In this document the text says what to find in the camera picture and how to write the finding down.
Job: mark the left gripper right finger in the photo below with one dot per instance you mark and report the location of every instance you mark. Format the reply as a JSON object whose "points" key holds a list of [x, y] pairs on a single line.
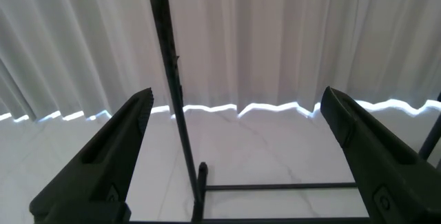
{"points": [[413, 189]]}

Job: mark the white curtain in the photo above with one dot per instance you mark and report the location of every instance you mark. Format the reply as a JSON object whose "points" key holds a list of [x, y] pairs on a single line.
{"points": [[275, 38]]}

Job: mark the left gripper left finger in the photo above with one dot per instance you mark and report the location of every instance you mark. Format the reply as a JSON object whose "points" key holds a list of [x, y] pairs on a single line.
{"points": [[69, 203]]}

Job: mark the black clothes rack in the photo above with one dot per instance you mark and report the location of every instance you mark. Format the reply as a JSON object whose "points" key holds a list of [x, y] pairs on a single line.
{"points": [[172, 79]]}

